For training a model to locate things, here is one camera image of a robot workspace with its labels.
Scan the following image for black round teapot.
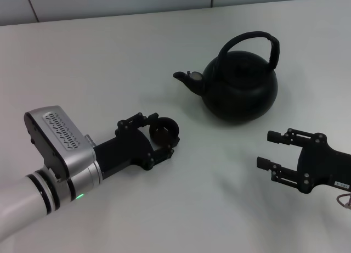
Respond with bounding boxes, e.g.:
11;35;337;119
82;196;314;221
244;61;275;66
172;30;281;125

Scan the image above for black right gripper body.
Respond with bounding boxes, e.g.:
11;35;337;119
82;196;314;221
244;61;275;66
297;132;351;195

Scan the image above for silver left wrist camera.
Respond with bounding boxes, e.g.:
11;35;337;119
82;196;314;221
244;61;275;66
24;105;97;179

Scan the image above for small black teacup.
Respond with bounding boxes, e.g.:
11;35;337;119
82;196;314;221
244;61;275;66
149;117;181;144

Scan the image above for grey gripper cable with connector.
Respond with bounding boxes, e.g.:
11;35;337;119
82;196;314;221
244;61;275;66
336;192;351;210

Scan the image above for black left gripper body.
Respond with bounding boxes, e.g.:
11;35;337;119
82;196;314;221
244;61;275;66
94;127;155;180

